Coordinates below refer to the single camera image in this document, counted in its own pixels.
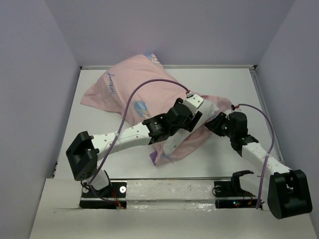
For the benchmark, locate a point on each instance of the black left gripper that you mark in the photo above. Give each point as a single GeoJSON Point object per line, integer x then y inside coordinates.
{"type": "Point", "coordinates": [189, 125]}

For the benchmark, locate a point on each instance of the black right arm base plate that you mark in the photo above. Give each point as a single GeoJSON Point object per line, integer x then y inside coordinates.
{"type": "Point", "coordinates": [229, 194]}

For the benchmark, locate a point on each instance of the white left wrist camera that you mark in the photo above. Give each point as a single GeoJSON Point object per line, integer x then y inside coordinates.
{"type": "Point", "coordinates": [193, 102]}

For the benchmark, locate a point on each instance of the pink printed pillowcase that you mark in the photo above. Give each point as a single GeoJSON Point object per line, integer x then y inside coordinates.
{"type": "Point", "coordinates": [139, 88]}

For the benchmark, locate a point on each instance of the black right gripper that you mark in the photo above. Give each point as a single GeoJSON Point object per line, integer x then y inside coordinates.
{"type": "Point", "coordinates": [214, 125]}

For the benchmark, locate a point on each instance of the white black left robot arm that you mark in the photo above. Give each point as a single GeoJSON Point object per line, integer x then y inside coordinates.
{"type": "Point", "coordinates": [86, 150]}

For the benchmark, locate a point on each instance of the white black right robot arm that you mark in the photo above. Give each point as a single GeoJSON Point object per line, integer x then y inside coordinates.
{"type": "Point", "coordinates": [285, 191]}

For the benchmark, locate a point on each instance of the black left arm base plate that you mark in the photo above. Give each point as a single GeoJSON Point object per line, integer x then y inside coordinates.
{"type": "Point", "coordinates": [112, 198]}

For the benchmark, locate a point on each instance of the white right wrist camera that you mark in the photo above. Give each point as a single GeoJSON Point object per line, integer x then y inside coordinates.
{"type": "Point", "coordinates": [235, 108]}

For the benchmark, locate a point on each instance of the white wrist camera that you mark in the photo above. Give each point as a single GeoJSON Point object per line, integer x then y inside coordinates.
{"type": "Point", "coordinates": [193, 102]}
{"type": "Point", "coordinates": [235, 108]}

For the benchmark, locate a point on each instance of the white foam front board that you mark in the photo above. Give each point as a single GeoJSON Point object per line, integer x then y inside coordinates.
{"type": "Point", "coordinates": [59, 217]}

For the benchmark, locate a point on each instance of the white pillow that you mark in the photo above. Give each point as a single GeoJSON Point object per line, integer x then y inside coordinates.
{"type": "Point", "coordinates": [208, 109]}

